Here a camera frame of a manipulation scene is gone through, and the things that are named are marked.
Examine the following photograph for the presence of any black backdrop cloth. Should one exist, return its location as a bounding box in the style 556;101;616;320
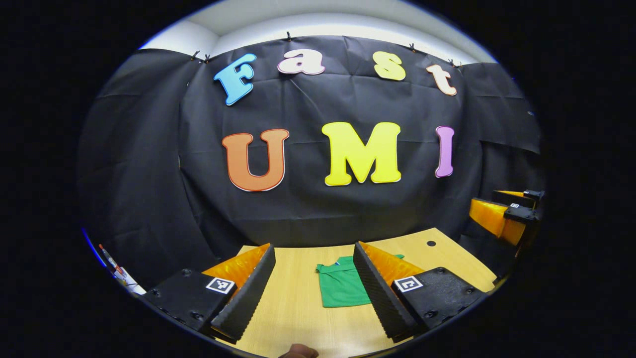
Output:
75;35;547;294

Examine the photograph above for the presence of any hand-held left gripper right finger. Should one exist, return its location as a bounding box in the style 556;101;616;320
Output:
352;242;490;344

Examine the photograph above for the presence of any red capped plastic bottle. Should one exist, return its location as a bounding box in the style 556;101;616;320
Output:
98;243;123;275

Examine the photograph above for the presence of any green T-shirt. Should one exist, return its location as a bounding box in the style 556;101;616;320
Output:
316;254;405;309

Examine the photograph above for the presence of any white desk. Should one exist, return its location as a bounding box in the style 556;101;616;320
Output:
98;243;148;297

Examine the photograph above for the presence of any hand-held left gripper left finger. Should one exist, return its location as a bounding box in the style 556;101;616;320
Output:
142;243;277;345

